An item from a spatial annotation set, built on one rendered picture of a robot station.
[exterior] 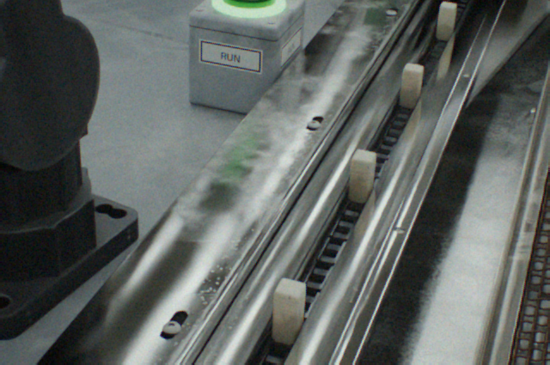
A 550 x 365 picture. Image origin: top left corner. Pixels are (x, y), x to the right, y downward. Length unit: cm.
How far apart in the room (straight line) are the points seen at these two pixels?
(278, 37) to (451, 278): 23
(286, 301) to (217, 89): 29
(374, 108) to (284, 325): 25
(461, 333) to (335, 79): 24
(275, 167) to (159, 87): 21
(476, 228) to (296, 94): 16
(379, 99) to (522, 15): 31
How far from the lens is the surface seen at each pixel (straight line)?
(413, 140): 64
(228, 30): 70
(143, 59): 81
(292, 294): 46
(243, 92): 71
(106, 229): 56
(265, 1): 71
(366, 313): 47
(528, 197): 52
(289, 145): 60
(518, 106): 78
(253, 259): 50
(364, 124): 65
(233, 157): 58
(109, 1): 94
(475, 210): 63
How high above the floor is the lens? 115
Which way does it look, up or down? 30 degrees down
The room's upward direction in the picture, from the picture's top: 3 degrees clockwise
